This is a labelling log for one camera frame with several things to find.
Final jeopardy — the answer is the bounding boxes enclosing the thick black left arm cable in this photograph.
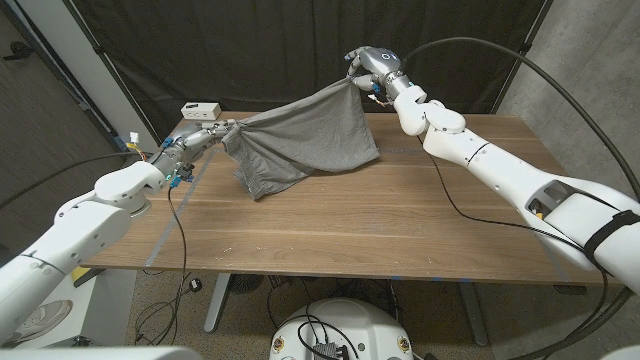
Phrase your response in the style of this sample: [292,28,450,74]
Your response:
[0,150,156,210]

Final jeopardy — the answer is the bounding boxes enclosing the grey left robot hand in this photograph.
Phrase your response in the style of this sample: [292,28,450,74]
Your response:
[152,118,237,177]

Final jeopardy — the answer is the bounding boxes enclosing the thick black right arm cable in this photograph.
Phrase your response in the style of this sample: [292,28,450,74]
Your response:
[399,36,640,360]

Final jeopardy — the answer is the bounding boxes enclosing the black backdrop stand pole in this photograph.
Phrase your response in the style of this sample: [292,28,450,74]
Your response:
[490,0,555,116]
[62,0,162,147]

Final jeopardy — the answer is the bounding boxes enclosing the grey table leg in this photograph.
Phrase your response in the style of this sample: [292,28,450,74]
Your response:
[457,281,490,347]

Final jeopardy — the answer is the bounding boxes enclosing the brown wooden door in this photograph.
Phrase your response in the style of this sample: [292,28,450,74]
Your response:
[0,0,132,264]

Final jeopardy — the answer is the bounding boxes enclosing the black backdrop curtain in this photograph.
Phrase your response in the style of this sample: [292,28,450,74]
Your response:
[71,0,554,146]

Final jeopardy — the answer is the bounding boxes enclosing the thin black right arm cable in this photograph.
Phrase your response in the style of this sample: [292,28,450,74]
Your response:
[416,133,611,321]

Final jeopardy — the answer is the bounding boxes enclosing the white platform box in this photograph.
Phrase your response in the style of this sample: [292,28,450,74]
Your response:
[9,269,136,349]

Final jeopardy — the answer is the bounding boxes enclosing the white table leg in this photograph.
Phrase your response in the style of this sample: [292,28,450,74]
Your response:
[203,272,232,334]

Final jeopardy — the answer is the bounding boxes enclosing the black door handle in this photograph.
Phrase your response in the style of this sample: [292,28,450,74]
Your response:
[2,41,35,62]

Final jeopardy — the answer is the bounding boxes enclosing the black velcro strap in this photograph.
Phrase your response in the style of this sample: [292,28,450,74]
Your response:
[582,209,640,262]

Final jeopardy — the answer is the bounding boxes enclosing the white right shoulder shell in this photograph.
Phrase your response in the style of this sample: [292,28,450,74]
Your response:
[599,344,640,360]

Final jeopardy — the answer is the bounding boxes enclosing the white power strip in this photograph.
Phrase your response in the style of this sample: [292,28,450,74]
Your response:
[180,102,222,121]

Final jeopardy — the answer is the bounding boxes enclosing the small black fan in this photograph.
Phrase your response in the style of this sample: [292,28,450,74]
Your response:
[228,273,265,295]

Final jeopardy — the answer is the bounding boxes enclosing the white left shoulder shell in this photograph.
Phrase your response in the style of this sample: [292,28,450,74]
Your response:
[0,345,204,360]

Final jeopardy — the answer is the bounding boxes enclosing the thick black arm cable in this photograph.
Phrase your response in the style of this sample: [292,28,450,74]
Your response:
[399,36,640,360]
[0,150,156,210]

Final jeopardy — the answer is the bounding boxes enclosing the yellow and black shoe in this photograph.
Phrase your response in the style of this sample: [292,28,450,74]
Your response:
[69,265,106,289]

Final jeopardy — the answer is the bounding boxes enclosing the white robot torso base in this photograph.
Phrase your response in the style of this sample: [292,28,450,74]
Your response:
[269,297,414,360]

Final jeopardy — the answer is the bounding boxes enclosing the grey electronics box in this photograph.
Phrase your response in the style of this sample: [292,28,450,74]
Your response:
[312,342,351,360]

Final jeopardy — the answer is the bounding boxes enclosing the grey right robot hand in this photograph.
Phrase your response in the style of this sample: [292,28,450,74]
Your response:
[343,45,414,101]

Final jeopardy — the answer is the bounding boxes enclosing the white sneaker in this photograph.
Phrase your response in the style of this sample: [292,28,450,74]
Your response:
[4,299,74,344]

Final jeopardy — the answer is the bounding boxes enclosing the grey fabric shorts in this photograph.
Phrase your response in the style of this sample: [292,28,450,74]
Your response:
[221,76,381,201]

